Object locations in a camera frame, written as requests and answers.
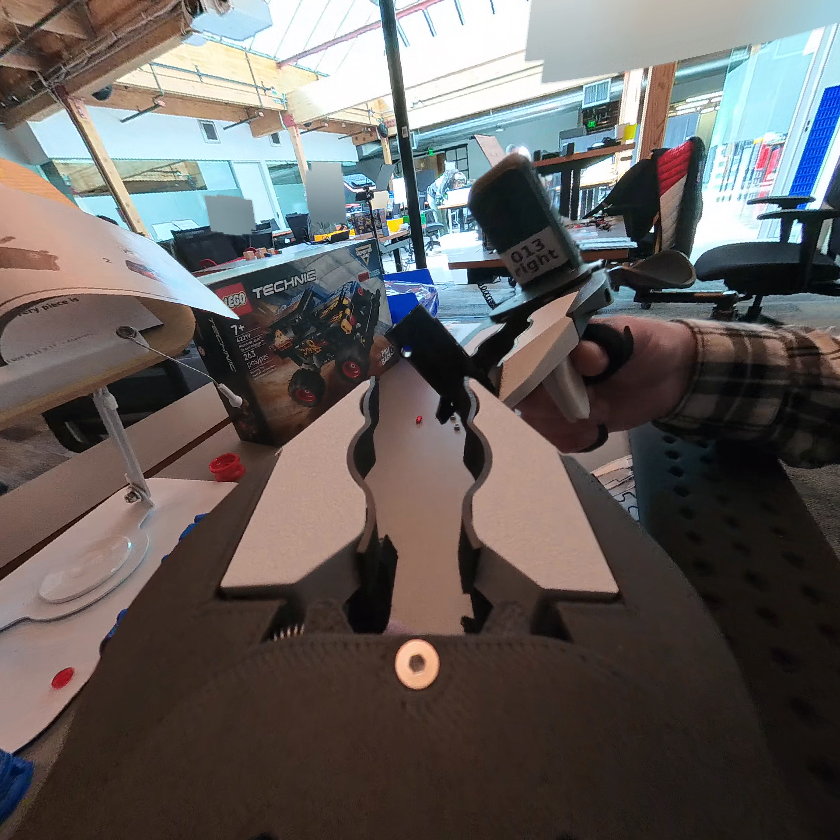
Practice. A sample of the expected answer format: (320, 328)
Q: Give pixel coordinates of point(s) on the printed instruction sheet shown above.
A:
(39, 328)

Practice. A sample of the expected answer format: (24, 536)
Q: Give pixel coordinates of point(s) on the person's right forearm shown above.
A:
(754, 387)

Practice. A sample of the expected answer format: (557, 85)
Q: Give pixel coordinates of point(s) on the blue storage bin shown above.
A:
(407, 321)

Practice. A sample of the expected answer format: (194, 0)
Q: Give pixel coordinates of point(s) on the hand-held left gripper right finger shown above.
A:
(538, 512)

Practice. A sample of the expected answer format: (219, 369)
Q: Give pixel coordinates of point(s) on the person's right hand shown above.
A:
(646, 374)

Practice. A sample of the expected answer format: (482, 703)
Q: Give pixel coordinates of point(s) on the small red round stud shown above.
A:
(63, 678)

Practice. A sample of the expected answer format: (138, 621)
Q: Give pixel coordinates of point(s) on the grey desk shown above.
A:
(420, 492)

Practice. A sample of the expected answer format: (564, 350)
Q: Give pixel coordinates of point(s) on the black pole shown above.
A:
(400, 131)

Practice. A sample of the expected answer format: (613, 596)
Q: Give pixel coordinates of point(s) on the clear plastic bag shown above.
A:
(410, 294)

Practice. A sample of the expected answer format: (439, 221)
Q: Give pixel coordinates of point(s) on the dark perforated panel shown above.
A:
(754, 558)

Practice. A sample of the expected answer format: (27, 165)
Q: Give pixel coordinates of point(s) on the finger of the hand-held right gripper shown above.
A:
(505, 326)
(544, 341)

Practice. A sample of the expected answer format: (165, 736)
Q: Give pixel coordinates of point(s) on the toy truck set box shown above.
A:
(295, 341)

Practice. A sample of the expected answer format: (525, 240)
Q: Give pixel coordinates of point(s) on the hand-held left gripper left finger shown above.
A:
(295, 512)

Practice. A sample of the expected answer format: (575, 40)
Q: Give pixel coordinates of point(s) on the chair with red black jacket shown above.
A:
(663, 197)

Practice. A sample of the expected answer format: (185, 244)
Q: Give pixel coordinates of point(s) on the flame-printed toy truck model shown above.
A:
(13, 781)

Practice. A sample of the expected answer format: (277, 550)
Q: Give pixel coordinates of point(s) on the building instruction booklet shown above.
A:
(65, 249)

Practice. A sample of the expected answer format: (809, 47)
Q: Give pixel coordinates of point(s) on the red toy wheel rim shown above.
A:
(226, 467)

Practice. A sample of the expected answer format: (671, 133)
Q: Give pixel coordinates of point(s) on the white panel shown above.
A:
(656, 33)

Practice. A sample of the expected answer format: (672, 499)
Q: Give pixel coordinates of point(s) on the black office chair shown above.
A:
(754, 262)

